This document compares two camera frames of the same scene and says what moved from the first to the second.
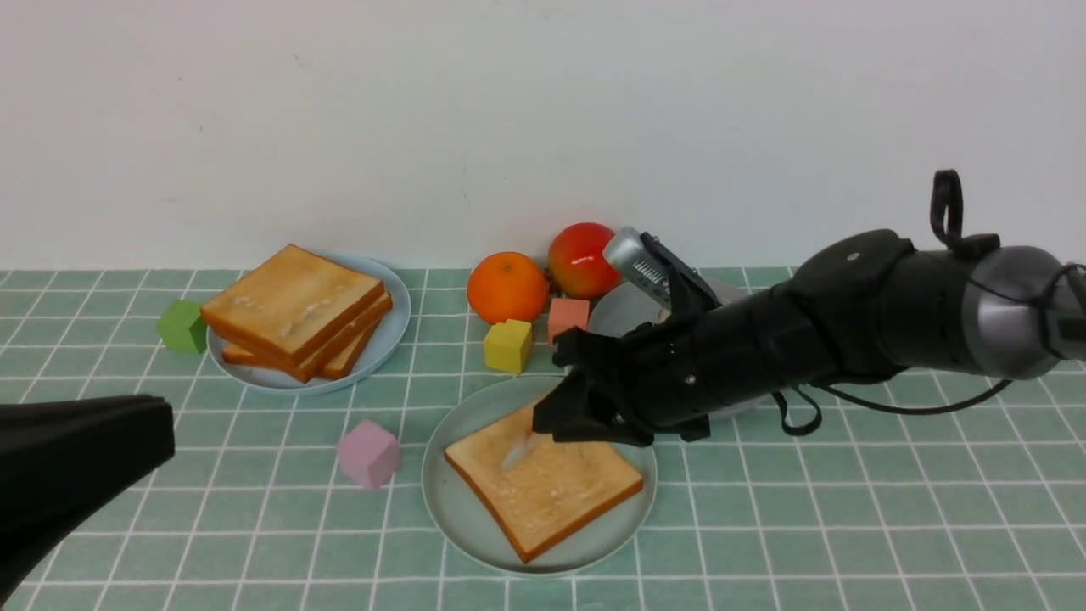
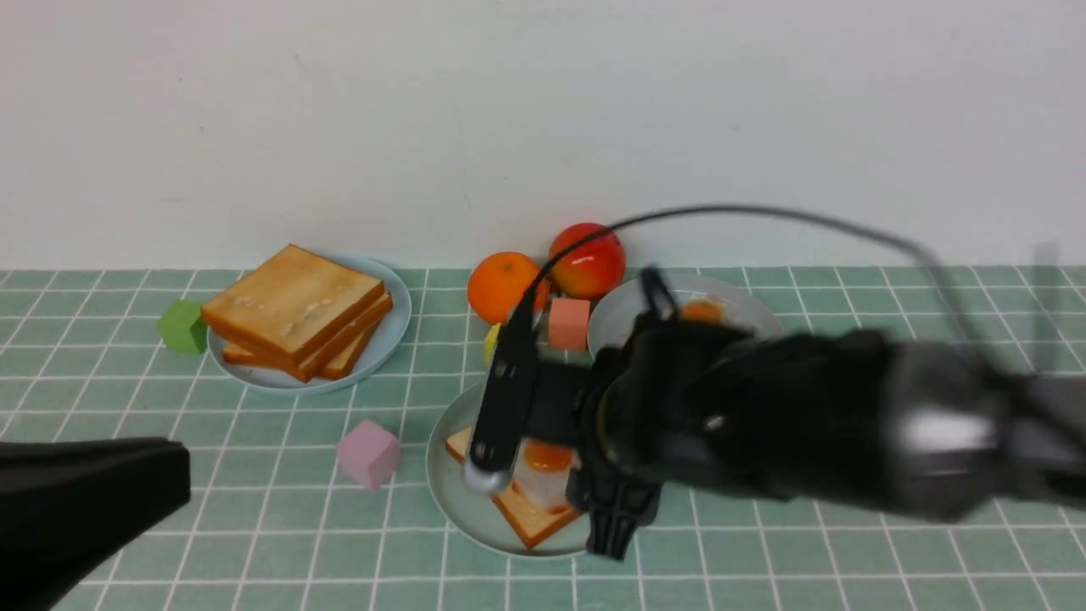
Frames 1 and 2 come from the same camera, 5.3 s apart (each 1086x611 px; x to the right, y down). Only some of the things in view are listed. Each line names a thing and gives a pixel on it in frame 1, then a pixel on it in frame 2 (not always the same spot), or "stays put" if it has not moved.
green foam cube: x=181 y=329 stays put
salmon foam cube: x=566 y=314 stays put
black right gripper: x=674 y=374 to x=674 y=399
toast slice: x=290 y=303 stays put
